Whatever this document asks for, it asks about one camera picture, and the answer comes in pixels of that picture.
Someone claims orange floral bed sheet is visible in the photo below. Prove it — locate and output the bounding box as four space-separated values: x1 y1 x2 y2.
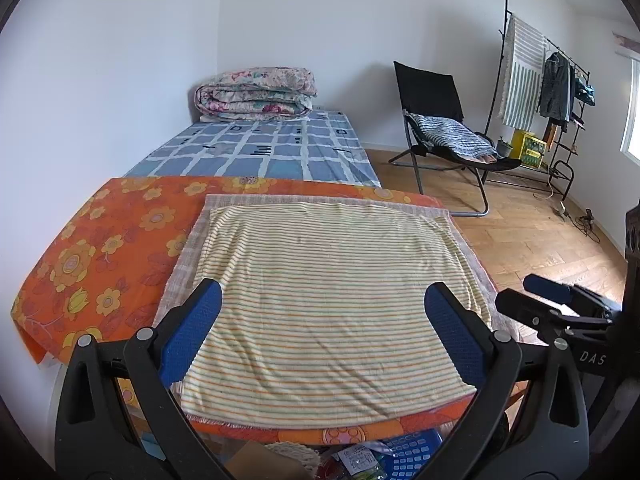
10 174 526 449

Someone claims blue plastic laundry basket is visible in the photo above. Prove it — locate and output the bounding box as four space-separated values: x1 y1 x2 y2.
366 429 442 479

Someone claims striped yellow towel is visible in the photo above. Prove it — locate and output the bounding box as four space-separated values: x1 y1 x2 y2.
160 196 495 430

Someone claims yellow crate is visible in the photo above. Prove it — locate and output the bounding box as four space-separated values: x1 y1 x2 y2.
510 129 547 169

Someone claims cardboard piece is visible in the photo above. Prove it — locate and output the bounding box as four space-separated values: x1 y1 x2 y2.
224 442 312 480

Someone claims black clothes rack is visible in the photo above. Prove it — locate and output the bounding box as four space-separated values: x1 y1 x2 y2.
484 0 596 202

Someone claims cream knitted cloth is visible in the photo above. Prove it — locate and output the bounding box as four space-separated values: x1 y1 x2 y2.
266 442 320 479

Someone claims striped chair cushion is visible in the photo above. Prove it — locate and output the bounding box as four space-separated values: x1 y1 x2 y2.
405 113 499 164

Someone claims dark hanging jacket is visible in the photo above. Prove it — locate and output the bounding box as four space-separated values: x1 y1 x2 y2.
538 52 575 131

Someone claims teal hanging garment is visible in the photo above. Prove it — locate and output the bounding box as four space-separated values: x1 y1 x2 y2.
574 78 596 106

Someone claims blue checked mattress cover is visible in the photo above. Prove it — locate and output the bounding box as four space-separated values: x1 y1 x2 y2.
127 110 380 188

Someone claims black folding chair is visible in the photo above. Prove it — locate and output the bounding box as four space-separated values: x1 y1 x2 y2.
388 62 522 218

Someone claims folded floral quilt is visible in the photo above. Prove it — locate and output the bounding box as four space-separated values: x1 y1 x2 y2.
193 66 318 120

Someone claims green striped hanging towel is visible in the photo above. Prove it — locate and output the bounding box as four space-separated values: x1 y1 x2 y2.
499 14 546 131

